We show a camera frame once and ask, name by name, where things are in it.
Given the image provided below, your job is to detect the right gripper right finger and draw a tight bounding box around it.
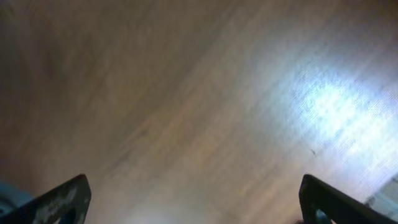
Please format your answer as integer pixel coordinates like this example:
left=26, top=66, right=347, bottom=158
left=298, top=174, right=397, bottom=224

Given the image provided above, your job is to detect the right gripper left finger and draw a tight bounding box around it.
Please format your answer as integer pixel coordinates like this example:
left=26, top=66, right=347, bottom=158
left=1, top=174, right=91, bottom=224

